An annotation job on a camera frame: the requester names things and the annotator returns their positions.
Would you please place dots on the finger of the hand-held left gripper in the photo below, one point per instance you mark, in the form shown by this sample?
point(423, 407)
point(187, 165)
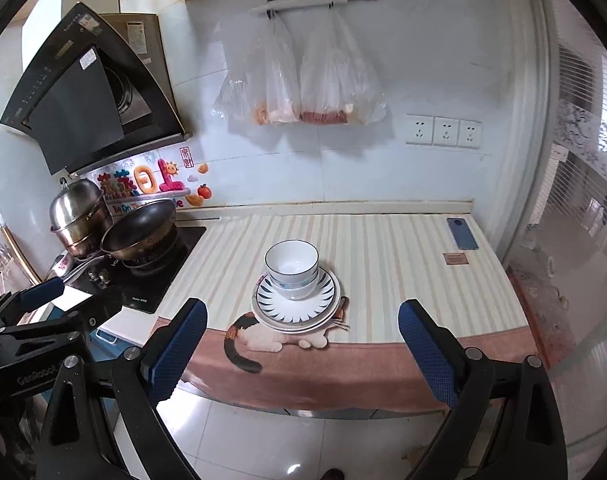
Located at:
point(41, 292)
point(98, 310)

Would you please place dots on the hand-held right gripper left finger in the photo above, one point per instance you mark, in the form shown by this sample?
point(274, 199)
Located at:
point(178, 350)

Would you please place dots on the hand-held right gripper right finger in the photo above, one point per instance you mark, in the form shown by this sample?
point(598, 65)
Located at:
point(428, 355)

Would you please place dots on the white plate with pink flowers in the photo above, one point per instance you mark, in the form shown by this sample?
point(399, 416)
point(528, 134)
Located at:
point(293, 329)

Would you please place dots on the white plate with blue strokes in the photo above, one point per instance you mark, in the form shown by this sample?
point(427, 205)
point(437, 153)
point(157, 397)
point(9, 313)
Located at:
point(323, 300)

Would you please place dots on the plain white bowl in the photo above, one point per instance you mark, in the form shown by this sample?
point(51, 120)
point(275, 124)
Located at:
point(293, 292)

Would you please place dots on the white bowl with dark rim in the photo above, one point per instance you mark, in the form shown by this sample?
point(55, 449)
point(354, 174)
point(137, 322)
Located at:
point(291, 260)

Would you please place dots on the brown wooden stick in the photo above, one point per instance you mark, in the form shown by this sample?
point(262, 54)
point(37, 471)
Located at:
point(21, 255)

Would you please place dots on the striped mat with cat print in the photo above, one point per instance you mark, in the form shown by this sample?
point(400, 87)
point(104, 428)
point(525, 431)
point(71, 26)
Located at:
point(383, 285)

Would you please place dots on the dark frying pan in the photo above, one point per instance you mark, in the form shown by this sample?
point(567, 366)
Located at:
point(138, 230)

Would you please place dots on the stainless steel steamer pot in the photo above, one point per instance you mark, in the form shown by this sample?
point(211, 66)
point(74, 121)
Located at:
point(78, 210)

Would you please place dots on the black glass cooktop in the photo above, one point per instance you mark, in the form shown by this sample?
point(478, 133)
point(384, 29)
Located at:
point(178, 255)

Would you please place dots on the small brown card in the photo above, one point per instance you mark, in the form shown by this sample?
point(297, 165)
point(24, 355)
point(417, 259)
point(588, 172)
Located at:
point(456, 259)

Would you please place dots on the blue smartphone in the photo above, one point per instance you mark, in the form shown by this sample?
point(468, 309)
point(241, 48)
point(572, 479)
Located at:
point(462, 234)

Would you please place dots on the person's dark shoe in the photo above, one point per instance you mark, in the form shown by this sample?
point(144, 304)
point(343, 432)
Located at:
point(332, 474)

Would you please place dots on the frosted glass door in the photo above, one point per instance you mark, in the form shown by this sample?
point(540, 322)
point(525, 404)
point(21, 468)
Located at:
point(573, 260)

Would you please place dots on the black range hood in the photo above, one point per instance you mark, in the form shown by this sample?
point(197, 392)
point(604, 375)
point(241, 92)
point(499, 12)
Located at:
point(83, 100)

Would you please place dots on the clear plastic bag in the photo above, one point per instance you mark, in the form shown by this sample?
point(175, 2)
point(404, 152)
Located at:
point(333, 70)
point(273, 75)

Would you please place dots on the colourful festive wall sticker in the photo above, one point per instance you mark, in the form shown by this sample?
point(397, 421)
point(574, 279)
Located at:
point(148, 180)

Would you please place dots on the red square wall sticker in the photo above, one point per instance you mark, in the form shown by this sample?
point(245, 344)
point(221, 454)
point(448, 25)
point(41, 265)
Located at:
point(186, 157)

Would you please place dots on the white wall socket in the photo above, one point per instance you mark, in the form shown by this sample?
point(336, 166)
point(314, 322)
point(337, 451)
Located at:
point(446, 132)
point(419, 130)
point(470, 134)

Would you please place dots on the white door frame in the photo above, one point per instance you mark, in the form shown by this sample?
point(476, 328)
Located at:
point(526, 110)

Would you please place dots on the white wall hook rail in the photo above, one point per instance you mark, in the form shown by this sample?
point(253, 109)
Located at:
point(303, 2)

